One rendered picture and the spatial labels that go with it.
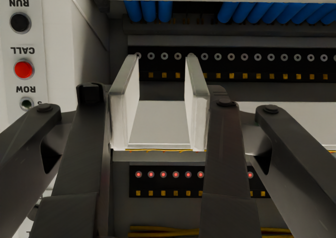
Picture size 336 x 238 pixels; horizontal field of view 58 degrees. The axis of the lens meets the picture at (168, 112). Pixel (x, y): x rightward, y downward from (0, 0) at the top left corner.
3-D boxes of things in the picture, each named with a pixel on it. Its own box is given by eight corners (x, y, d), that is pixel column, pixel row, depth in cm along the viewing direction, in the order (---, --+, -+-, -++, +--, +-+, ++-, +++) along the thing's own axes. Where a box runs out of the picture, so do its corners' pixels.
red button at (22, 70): (13, 61, 29) (14, 78, 29) (30, 61, 29) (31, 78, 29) (18, 60, 30) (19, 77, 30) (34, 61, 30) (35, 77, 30)
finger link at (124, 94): (127, 151, 14) (111, 151, 14) (139, 97, 21) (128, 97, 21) (123, 93, 13) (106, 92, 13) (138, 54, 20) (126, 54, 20)
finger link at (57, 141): (104, 158, 13) (32, 157, 13) (121, 108, 17) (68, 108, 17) (101, 126, 12) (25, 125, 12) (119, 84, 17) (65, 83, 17)
